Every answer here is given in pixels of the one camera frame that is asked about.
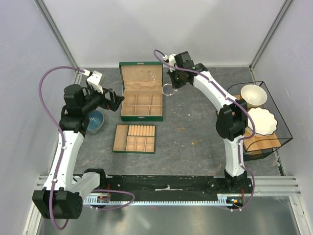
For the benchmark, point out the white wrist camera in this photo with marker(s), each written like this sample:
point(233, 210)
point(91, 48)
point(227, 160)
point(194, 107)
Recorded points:
point(95, 81)
point(170, 59)

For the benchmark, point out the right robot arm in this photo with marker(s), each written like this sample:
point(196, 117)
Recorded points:
point(232, 120)

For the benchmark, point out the white scalloped bowl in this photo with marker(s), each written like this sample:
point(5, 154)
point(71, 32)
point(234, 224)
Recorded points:
point(264, 121)

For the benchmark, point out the green jewelry box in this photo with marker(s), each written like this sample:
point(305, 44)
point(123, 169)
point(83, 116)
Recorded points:
point(142, 88)

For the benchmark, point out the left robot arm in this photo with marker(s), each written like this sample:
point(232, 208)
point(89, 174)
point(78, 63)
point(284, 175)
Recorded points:
point(60, 197)

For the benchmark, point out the blue ceramic bowl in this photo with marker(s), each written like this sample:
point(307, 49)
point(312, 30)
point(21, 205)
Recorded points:
point(96, 121)

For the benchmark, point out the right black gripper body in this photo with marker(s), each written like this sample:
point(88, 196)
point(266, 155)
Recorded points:
point(176, 78)

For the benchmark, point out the slotted cable duct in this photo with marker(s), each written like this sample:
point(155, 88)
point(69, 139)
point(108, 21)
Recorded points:
point(97, 200)

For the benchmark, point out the black wire shelf rack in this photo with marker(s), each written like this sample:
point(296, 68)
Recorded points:
point(259, 147)

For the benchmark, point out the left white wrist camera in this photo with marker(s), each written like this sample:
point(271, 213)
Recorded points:
point(95, 81)

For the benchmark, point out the cream round bowl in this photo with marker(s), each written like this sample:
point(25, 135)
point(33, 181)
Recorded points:
point(254, 95)

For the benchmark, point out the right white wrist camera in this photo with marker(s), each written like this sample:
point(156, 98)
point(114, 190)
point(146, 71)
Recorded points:
point(170, 59)

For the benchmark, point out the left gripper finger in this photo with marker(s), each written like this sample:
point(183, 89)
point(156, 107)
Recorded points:
point(117, 102)
point(112, 94)

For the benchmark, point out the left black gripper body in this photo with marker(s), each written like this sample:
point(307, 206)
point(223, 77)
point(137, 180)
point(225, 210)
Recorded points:
point(103, 102)

